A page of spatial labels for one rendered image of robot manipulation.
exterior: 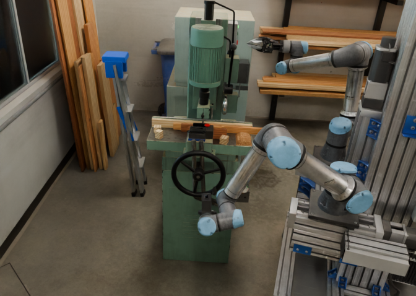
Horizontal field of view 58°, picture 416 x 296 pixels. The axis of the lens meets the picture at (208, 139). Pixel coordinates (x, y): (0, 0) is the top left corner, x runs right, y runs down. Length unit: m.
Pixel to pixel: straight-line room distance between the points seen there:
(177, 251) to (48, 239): 0.93
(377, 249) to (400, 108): 0.62
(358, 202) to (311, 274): 0.86
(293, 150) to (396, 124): 0.60
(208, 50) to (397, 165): 1.07
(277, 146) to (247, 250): 1.47
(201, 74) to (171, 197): 0.78
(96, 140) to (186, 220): 1.37
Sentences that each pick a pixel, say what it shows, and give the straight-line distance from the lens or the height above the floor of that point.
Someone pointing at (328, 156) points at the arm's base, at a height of 0.85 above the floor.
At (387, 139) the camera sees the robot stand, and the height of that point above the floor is 1.15.
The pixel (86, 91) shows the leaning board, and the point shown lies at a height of 0.75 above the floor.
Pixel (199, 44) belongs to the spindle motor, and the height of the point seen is 1.43.
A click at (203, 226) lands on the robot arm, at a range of 1.56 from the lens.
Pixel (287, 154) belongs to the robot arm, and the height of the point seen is 1.22.
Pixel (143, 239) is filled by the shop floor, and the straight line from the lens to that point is 2.80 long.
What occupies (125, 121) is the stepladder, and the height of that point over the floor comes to 0.69.
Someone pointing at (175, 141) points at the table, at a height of 0.90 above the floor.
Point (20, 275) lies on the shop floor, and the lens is 2.74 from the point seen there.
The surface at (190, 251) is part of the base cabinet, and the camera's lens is 2.57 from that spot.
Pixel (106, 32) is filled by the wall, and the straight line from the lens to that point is 4.52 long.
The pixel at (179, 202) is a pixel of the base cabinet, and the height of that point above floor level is 0.48.
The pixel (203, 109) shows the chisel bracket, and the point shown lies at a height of 1.06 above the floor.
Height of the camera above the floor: 1.90
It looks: 28 degrees down
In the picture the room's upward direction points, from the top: 3 degrees clockwise
